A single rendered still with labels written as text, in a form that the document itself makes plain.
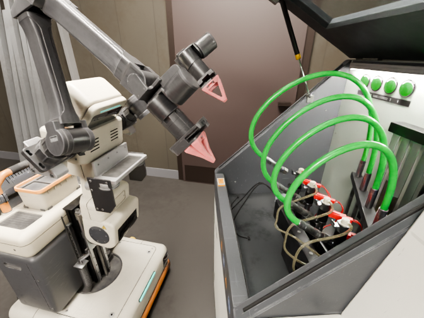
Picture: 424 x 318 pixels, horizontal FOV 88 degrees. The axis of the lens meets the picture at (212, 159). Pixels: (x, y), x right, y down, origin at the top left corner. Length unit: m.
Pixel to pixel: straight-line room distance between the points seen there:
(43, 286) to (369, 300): 1.25
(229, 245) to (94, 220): 0.64
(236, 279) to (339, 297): 0.23
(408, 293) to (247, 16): 2.14
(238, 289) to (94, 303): 1.03
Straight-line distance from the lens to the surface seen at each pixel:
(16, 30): 3.19
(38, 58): 0.82
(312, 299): 0.56
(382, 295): 0.54
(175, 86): 0.50
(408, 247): 0.50
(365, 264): 0.53
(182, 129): 0.51
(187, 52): 0.78
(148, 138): 2.83
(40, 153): 0.84
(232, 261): 0.68
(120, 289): 1.52
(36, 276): 1.34
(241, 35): 2.29
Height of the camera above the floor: 1.47
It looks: 26 degrees down
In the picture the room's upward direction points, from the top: straight up
